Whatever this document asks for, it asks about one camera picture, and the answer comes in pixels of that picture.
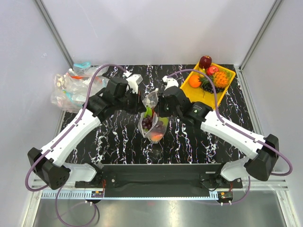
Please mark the dark red apple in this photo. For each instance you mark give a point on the dark red apple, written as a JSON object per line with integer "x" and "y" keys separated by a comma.
{"x": 205, "y": 62}

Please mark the clear zip top bag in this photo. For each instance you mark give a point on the clear zip top bag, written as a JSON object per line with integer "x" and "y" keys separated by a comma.
{"x": 151, "y": 101}

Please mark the orange fruit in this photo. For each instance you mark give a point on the orange fruit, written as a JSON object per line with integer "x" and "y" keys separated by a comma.
{"x": 195, "y": 81}

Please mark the orange pineapple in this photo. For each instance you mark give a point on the orange pineapple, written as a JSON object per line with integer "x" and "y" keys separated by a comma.
{"x": 221, "y": 79}

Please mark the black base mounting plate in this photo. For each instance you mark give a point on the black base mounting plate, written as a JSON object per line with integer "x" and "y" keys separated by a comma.
{"x": 117, "y": 176}

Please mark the small yellow fruit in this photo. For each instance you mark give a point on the small yellow fruit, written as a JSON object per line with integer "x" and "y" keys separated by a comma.
{"x": 202, "y": 74}

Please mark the black grape bunch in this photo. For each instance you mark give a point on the black grape bunch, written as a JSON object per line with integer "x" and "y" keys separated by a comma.
{"x": 208, "y": 88}

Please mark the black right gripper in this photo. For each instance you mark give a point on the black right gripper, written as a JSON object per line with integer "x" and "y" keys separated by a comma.
{"x": 158, "y": 109}

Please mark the dark purple grape bunch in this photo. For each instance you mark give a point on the dark purple grape bunch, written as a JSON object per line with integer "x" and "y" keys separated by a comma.
{"x": 147, "y": 123}

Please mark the pile of clear zip bags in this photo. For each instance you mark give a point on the pile of clear zip bags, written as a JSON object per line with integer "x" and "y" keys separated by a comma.
{"x": 72, "y": 88}

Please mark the yellow plastic fruit tray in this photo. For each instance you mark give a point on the yellow plastic fruit tray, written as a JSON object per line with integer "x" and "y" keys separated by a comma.
{"x": 198, "y": 94}

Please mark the green star fruit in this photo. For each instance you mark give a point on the green star fruit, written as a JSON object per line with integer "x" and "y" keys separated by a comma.
{"x": 148, "y": 113}

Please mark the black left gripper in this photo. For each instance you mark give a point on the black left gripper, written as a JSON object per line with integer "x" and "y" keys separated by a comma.
{"x": 138, "y": 107}

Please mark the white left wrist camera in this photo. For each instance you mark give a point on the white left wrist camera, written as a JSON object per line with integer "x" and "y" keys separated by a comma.
{"x": 133, "y": 80}

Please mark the pink peach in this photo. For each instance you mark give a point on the pink peach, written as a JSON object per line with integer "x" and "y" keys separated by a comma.
{"x": 156, "y": 137}

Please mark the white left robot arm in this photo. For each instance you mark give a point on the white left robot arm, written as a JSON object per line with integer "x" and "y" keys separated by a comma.
{"x": 48, "y": 163}

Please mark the smooth green apple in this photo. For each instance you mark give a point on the smooth green apple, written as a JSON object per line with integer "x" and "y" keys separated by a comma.
{"x": 163, "y": 121}

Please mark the aluminium frame rail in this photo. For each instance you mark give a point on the aluminium frame rail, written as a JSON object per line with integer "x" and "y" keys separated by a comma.
{"x": 163, "y": 192}

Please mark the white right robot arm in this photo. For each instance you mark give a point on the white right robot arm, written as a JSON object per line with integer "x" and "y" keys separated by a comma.
{"x": 259, "y": 159}

